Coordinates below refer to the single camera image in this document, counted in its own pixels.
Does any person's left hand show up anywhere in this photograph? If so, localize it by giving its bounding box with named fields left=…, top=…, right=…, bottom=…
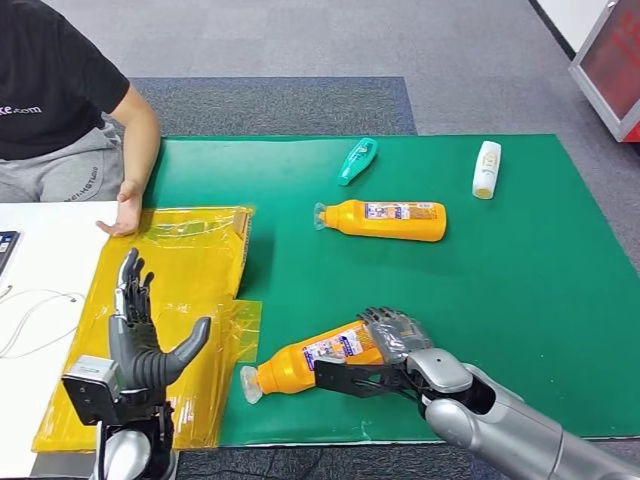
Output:
left=96, top=180, right=144, bottom=238

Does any yellow plastic film sheet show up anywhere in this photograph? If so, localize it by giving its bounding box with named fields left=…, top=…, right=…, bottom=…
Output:
left=32, top=206, right=263, bottom=454

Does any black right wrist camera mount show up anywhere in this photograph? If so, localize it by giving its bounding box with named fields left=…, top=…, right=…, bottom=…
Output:
left=313, top=359, right=427, bottom=407

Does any red display stand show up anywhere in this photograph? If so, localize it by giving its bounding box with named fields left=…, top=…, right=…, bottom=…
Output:
left=569, top=0, right=640, bottom=144

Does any black phone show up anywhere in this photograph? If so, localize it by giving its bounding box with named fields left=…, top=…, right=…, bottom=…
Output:
left=0, top=230, right=22, bottom=277

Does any person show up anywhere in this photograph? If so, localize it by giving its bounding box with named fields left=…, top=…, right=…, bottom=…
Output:
left=0, top=0, right=162, bottom=238

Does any white bottle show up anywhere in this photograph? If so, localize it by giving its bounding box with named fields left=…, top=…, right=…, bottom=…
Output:
left=472, top=140, right=502, bottom=201

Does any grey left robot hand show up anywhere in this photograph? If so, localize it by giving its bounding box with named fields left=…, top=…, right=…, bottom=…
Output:
left=107, top=248, right=213, bottom=405

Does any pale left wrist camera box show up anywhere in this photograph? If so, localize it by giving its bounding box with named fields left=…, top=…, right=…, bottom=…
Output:
left=61, top=355, right=126, bottom=427

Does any teal green bottle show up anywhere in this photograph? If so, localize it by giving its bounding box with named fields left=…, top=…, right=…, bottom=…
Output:
left=337, top=137, right=379, bottom=187

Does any green table mat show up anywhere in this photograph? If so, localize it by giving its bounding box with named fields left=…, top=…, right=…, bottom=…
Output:
left=142, top=135, right=640, bottom=449

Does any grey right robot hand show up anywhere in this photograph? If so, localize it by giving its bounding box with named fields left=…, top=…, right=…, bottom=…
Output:
left=357, top=306, right=435, bottom=367

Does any orange bottle with clear cap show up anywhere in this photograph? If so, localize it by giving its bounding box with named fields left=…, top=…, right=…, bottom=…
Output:
left=239, top=321, right=387, bottom=406
left=313, top=199, right=448, bottom=244

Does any white cable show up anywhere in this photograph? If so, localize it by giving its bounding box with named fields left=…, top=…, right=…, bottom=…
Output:
left=0, top=285, right=87, bottom=361

